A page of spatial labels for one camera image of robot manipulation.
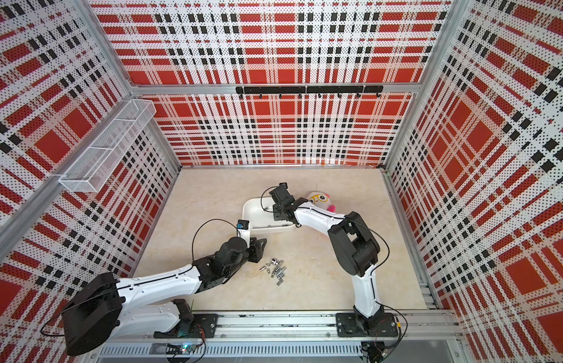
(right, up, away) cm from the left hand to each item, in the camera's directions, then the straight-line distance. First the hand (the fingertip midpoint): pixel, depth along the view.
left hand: (265, 239), depth 84 cm
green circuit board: (-22, -30, -15) cm, 40 cm away
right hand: (+7, +10, +12) cm, 17 cm away
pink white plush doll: (+23, +14, +14) cm, 30 cm away
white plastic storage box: (-6, +9, +20) cm, 23 cm away
